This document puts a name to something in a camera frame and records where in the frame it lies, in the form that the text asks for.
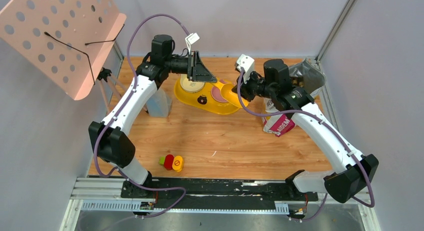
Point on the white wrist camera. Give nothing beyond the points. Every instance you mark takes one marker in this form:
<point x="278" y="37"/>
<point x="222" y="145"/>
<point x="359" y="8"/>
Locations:
<point x="190" y="40"/>
<point x="246" y="63"/>

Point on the cream cat-ear bowl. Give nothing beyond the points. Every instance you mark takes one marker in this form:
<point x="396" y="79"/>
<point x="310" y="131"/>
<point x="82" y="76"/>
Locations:
<point x="190" y="86"/>

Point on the translucent blue plastic container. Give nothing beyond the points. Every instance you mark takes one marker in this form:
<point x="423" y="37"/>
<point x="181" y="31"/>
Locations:
<point x="159" y="104"/>

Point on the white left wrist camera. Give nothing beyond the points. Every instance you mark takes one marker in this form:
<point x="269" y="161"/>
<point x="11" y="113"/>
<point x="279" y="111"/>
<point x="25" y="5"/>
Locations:
<point x="190" y="40"/>

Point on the pet food bag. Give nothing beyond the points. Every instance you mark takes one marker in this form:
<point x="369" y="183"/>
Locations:
<point x="296" y="86"/>

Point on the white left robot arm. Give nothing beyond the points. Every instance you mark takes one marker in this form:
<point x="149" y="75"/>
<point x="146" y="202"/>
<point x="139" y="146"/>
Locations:
<point x="109" y="138"/>

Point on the red yellow green toy block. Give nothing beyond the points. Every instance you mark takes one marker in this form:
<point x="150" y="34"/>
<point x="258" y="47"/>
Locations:
<point x="172" y="162"/>

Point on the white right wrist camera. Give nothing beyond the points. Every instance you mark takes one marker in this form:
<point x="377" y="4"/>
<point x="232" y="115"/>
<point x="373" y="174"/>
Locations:
<point x="246" y="63"/>

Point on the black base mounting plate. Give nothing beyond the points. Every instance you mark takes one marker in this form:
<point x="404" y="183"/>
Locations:
<point x="217" y="194"/>

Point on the pink perforated music stand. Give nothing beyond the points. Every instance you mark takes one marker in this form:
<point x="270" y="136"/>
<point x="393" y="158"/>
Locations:
<point x="68" y="41"/>

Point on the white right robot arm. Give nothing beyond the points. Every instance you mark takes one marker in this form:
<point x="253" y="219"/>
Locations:
<point x="352" y="171"/>

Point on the yellow double pet bowl tray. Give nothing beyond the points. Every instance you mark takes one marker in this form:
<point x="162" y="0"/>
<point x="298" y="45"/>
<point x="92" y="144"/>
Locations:
<point x="203" y="100"/>

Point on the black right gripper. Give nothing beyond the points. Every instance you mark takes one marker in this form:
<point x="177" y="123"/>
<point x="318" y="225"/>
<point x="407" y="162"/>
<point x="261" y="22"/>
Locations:
<point x="244" y="87"/>

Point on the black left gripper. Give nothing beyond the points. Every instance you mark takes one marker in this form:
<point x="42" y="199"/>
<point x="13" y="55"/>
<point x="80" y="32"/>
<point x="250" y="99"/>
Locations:
<point x="192" y="66"/>

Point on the aluminium frame rail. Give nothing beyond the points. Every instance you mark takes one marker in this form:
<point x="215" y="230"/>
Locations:
<point x="103" y="194"/>

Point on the yellow plastic scoop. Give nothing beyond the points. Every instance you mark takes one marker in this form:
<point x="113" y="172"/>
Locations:
<point x="226" y="91"/>

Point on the pink cat-ear bowl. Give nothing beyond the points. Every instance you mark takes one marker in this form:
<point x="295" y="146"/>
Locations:
<point x="216" y="94"/>

